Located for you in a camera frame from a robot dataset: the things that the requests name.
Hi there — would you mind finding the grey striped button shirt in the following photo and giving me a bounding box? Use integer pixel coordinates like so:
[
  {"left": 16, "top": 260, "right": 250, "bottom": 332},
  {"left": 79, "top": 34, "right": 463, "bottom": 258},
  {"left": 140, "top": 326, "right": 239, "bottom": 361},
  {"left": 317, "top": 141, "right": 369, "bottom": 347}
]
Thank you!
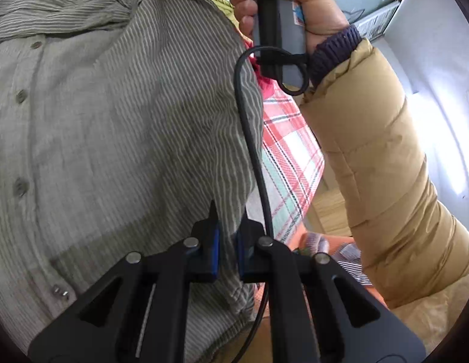
[{"left": 0, "top": 0, "right": 256, "bottom": 362}]

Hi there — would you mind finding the tan puffer jacket forearm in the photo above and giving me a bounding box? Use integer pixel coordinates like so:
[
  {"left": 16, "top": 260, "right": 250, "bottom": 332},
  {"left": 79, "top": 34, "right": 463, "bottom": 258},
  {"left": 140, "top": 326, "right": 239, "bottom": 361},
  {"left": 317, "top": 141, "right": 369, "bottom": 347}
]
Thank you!
[{"left": 301, "top": 27, "right": 469, "bottom": 308}]

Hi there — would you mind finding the person's right hand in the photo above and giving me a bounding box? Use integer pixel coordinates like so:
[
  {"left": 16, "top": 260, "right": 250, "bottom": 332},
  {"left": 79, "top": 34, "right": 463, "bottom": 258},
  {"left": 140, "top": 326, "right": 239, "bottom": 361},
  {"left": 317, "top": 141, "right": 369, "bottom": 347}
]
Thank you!
[{"left": 226, "top": 0, "right": 351, "bottom": 56}]

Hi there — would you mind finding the yellow green cloth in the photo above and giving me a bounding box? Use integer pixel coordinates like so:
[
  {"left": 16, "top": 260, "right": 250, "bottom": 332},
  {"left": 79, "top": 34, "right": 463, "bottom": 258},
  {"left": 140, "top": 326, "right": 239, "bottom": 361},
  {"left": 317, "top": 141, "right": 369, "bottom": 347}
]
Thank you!
[{"left": 211, "top": 0, "right": 242, "bottom": 34}]

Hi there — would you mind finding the red garment under shirt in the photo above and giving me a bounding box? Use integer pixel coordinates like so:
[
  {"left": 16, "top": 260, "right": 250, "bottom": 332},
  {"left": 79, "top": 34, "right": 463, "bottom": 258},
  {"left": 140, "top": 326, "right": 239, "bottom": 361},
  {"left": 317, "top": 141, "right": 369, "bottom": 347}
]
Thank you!
[{"left": 248, "top": 53, "right": 276, "bottom": 101}]

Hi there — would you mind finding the red plaid bed sheet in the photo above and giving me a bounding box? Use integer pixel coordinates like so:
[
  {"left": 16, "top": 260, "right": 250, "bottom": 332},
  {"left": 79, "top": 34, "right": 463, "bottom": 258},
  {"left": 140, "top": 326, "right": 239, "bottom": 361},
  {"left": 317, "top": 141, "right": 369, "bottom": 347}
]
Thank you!
[{"left": 261, "top": 87, "right": 325, "bottom": 248}]

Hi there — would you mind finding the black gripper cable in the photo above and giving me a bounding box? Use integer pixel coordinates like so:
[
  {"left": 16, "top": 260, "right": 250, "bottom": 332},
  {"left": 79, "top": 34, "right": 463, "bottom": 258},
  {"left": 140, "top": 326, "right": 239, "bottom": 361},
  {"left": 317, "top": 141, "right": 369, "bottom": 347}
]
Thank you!
[{"left": 230, "top": 0, "right": 312, "bottom": 363}]

